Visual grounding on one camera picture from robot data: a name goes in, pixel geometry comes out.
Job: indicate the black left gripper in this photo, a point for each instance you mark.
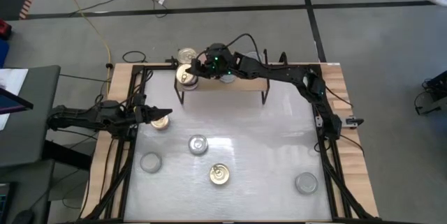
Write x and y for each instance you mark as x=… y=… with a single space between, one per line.
x=142 y=114

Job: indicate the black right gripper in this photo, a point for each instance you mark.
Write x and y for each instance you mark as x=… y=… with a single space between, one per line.
x=223 y=70

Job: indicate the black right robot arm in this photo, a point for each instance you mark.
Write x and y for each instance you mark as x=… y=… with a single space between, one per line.
x=293 y=75

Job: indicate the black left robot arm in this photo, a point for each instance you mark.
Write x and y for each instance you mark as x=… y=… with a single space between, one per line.
x=87 y=116

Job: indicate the wooden shelf black metal legs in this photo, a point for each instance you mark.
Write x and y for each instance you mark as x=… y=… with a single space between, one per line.
x=244 y=85

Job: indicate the white power adapter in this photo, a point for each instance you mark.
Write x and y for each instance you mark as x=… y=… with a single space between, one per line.
x=160 y=0

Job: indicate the dark grey desk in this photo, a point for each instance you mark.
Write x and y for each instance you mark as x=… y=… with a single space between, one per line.
x=31 y=189

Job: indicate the dark monitor blue screen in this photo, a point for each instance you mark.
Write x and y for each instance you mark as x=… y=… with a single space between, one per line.
x=10 y=103

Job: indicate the white paper sheet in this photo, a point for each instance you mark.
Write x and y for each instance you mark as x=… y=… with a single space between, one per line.
x=14 y=77

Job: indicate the blue object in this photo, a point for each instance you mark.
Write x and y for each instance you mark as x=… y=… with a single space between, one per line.
x=3 y=53

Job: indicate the black computer mouse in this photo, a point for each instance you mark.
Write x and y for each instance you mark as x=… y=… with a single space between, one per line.
x=22 y=217

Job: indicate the red object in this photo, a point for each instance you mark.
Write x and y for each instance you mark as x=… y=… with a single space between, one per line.
x=4 y=28

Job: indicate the black floor device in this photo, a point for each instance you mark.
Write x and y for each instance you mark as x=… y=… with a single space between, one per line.
x=438 y=86

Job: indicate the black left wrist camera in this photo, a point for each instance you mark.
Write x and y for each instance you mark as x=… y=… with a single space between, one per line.
x=140 y=99

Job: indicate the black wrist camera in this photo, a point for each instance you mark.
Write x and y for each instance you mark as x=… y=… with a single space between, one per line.
x=216 y=51
x=140 y=99

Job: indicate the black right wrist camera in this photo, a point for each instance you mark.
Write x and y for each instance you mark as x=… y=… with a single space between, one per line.
x=216 y=51

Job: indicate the black metal table frame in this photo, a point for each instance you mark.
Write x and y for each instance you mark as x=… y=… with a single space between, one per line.
x=157 y=67

